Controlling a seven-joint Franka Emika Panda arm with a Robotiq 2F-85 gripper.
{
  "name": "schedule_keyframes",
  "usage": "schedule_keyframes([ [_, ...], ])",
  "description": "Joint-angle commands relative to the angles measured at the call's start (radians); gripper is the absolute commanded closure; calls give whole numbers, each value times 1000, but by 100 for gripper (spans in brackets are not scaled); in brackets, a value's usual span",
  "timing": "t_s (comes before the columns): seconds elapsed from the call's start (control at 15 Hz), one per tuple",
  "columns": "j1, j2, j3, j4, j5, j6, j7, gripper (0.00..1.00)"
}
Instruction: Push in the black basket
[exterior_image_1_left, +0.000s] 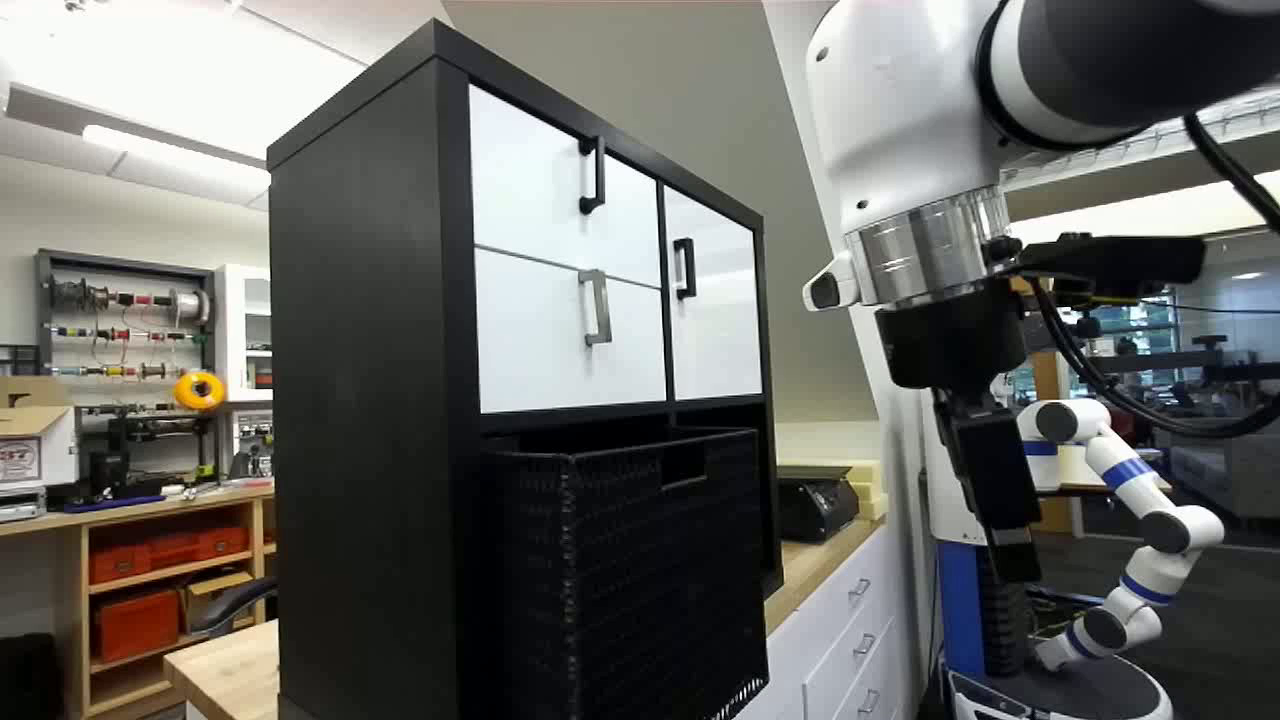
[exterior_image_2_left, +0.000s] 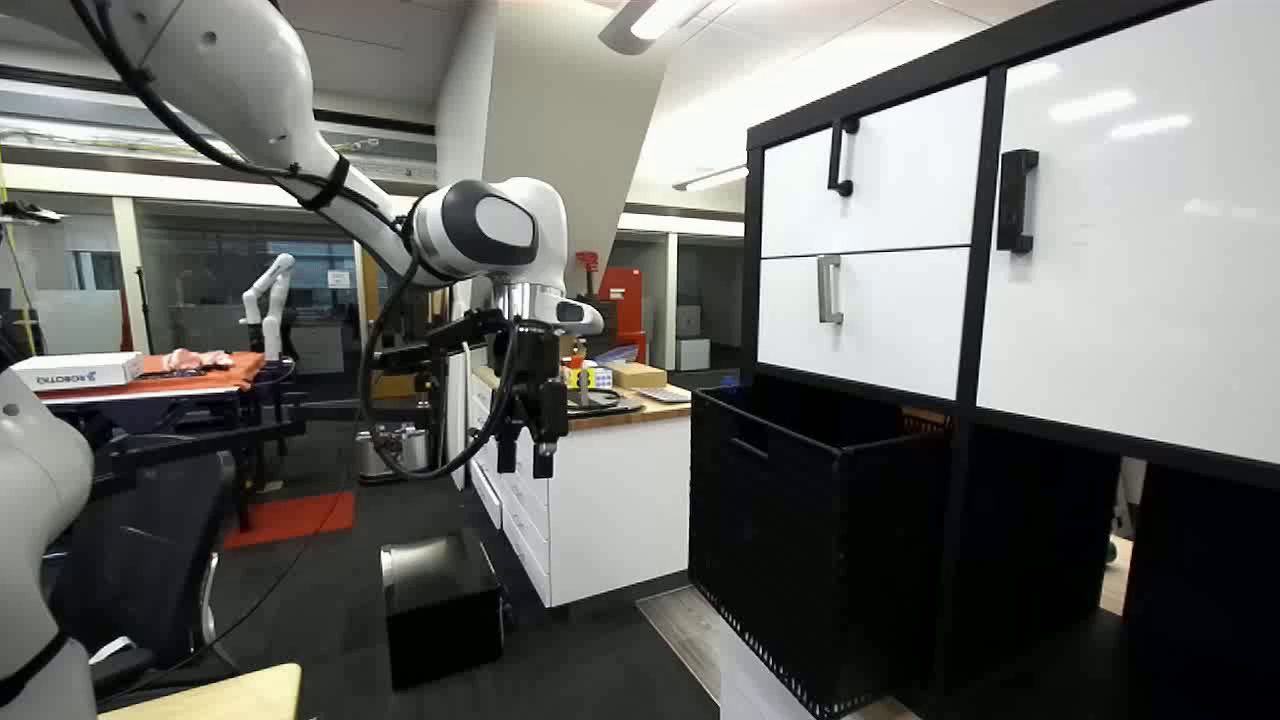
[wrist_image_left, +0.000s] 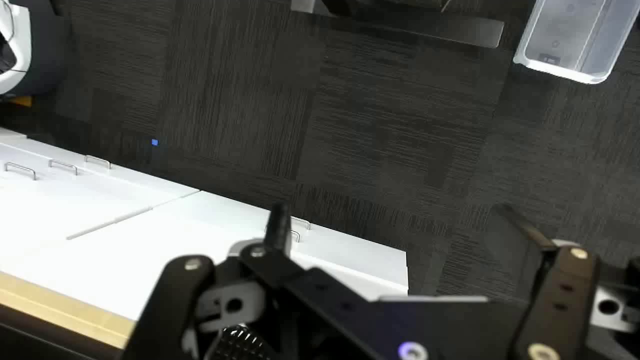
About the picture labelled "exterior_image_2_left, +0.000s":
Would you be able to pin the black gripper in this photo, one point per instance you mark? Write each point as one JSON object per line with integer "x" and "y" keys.
{"x": 528, "y": 356}

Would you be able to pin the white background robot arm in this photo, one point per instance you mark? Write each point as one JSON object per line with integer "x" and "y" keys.
{"x": 264, "y": 303}

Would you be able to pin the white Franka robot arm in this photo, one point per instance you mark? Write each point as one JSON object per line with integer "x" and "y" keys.
{"x": 225, "y": 81}

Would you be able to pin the black fabric basket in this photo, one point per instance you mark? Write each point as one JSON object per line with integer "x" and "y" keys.
{"x": 812, "y": 544}

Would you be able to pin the white kitchen counter cabinet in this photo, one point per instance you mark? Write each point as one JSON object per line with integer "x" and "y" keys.
{"x": 603, "y": 505}

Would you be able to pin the cardboard box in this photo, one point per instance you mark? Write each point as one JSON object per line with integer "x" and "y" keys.
{"x": 636, "y": 377}

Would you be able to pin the small black box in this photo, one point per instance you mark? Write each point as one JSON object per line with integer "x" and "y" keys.
{"x": 443, "y": 604}

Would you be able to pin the red fire cabinet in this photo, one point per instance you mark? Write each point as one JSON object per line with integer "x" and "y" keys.
{"x": 620, "y": 310}

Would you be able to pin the red floor mat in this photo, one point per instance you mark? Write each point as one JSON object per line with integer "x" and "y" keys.
{"x": 289, "y": 519}

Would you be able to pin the red work table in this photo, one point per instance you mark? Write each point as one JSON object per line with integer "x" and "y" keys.
{"x": 175, "y": 403}

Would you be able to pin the light wooden board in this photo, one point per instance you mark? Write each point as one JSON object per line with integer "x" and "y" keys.
{"x": 213, "y": 699}

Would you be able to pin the ceiling light fixture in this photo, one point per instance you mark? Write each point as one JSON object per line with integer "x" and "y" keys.
{"x": 661, "y": 21}

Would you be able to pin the white flat box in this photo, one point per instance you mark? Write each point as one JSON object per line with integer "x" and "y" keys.
{"x": 73, "y": 371}

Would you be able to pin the white cabinet door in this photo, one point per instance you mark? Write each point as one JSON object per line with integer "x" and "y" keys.
{"x": 1145, "y": 226}

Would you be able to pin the black shelf cabinet frame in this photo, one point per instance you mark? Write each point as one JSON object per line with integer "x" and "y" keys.
{"x": 982, "y": 442}

